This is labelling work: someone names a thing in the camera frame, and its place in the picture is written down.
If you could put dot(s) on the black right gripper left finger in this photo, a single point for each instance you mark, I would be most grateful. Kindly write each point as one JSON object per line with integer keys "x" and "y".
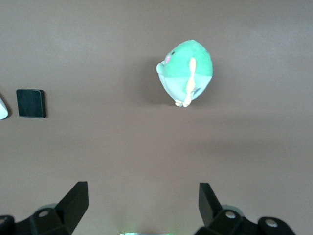
{"x": 63, "y": 213}

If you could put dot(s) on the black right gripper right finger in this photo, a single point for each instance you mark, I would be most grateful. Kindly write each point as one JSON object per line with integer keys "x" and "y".
{"x": 220, "y": 218}

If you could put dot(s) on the white computer mouse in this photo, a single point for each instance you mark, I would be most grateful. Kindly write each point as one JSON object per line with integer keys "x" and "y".
{"x": 3, "y": 110}

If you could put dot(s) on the green dinosaur plush toy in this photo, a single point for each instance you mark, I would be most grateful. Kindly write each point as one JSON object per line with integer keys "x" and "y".
{"x": 185, "y": 71}

